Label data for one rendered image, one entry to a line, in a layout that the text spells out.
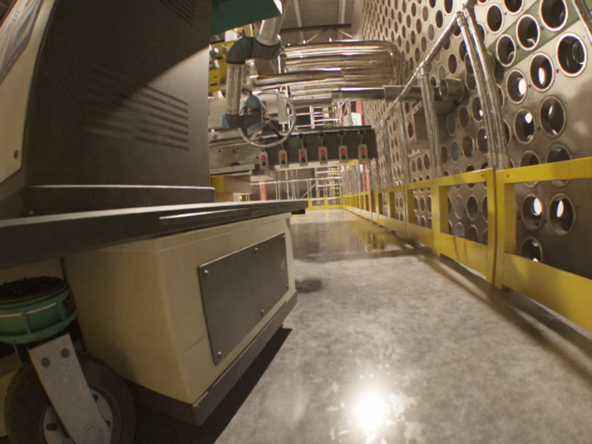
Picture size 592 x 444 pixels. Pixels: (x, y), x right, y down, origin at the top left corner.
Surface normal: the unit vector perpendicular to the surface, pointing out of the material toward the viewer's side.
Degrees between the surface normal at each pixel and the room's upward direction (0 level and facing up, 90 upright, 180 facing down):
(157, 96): 90
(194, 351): 90
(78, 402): 90
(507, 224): 90
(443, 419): 0
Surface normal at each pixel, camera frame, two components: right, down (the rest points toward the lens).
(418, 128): -0.11, 0.08
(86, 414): 0.96, -0.04
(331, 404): -0.07, -0.99
